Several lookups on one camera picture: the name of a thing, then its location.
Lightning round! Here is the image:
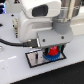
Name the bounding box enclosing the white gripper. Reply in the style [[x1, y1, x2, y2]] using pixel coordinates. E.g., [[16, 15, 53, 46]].
[[37, 29, 73, 57]]

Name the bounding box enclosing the small red gear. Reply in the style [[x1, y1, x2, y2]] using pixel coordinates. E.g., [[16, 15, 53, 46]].
[[48, 47, 58, 56]]

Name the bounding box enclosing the large blue gear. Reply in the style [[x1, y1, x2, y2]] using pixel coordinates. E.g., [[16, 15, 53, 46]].
[[44, 52, 60, 61]]

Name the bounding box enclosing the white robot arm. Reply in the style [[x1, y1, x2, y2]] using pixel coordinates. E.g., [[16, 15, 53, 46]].
[[18, 0, 81, 56]]

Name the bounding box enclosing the left metal peg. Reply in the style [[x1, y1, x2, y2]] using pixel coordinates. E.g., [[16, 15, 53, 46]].
[[33, 53, 38, 62]]

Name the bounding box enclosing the beige connector block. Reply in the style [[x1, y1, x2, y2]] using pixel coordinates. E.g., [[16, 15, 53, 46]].
[[12, 18, 18, 35]]

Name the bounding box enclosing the black framed peg base plate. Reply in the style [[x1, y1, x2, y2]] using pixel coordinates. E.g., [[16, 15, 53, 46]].
[[26, 46, 66, 68]]

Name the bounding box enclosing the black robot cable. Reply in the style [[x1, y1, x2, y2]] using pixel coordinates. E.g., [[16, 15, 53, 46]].
[[0, 37, 38, 50]]

